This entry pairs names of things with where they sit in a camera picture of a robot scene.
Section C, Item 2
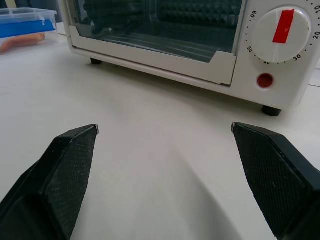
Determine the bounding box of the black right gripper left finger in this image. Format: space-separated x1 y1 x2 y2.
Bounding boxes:
0 123 100 240

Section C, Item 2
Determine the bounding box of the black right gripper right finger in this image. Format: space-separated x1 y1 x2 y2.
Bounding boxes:
230 122 320 240

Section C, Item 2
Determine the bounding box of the white toaster oven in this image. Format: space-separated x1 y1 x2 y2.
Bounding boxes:
59 0 320 117

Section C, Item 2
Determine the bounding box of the glass oven door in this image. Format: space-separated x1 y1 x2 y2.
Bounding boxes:
68 0 248 88

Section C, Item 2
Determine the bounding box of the red indicator light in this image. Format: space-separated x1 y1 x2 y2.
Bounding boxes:
256 73 274 89

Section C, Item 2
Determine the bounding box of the orange sausage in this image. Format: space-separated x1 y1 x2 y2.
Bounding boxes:
0 32 47 54

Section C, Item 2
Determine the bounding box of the white timer knob red tape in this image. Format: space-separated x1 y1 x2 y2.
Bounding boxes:
254 7 312 63

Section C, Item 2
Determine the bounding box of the clear plastic container blue lid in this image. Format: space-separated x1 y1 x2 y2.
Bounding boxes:
0 7 60 55

